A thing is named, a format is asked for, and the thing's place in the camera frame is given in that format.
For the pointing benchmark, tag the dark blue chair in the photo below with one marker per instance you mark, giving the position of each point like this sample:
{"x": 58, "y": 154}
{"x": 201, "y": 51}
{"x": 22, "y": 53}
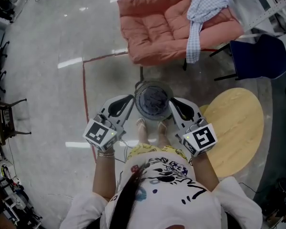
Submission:
{"x": 257, "y": 58}

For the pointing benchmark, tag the round wooden table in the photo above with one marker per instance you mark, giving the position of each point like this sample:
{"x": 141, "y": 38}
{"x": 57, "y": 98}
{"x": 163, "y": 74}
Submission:
{"x": 233, "y": 132}

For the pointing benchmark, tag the white printed t-shirt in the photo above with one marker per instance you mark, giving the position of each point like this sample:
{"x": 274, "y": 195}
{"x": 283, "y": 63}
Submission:
{"x": 176, "y": 204}

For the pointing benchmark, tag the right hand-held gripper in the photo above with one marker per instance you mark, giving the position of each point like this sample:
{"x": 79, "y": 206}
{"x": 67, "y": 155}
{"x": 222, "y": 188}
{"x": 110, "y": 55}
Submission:
{"x": 201, "y": 139}

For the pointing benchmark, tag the person's left leg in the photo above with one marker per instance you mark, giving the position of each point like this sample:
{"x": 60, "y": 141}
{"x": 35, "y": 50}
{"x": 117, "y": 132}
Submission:
{"x": 143, "y": 137}

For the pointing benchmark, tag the person's right leg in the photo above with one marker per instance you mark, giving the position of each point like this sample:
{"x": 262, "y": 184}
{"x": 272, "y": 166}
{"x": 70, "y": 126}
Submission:
{"x": 164, "y": 139}

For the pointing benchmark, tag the person's leg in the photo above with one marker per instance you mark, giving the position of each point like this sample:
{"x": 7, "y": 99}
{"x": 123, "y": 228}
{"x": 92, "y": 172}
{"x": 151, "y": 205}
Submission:
{"x": 164, "y": 139}
{"x": 143, "y": 137}

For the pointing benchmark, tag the person's left forearm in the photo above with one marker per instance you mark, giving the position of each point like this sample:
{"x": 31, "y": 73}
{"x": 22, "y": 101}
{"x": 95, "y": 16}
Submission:
{"x": 105, "y": 175}

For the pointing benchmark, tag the yellow patterned shorts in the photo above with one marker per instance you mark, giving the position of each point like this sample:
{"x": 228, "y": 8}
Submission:
{"x": 143, "y": 148}

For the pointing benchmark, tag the dark brown chair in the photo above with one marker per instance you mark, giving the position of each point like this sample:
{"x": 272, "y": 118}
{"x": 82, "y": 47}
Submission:
{"x": 0, "y": 128}

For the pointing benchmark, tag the white sandal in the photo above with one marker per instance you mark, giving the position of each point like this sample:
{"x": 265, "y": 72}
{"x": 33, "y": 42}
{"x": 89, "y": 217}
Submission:
{"x": 141, "y": 125}
{"x": 162, "y": 127}

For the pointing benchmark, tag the round laundry basket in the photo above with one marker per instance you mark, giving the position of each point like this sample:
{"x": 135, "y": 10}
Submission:
{"x": 138, "y": 99}

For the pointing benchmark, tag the blue checked shirt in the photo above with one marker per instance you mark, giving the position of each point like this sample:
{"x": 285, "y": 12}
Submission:
{"x": 195, "y": 44}

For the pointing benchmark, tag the grey garment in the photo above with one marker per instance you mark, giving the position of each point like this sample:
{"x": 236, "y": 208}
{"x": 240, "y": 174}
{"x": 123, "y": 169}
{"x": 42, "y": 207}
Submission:
{"x": 155, "y": 100}

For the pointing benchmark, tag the person's right forearm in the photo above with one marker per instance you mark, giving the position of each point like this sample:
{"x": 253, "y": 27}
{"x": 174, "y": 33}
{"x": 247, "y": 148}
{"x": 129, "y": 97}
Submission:
{"x": 205, "y": 173}

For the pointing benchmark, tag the white metal shelving rack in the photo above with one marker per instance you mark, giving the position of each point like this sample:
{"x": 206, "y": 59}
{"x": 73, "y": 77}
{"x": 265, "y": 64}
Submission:
{"x": 271, "y": 11}

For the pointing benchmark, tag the pink cushioned chair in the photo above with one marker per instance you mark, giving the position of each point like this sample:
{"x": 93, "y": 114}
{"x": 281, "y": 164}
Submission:
{"x": 152, "y": 27}

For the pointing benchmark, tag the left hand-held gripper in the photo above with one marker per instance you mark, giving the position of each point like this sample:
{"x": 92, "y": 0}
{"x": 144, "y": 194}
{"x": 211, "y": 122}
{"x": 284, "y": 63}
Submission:
{"x": 97, "y": 133}

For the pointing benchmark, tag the red floor tape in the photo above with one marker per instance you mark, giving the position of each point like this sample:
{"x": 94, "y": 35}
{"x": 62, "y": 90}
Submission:
{"x": 85, "y": 92}

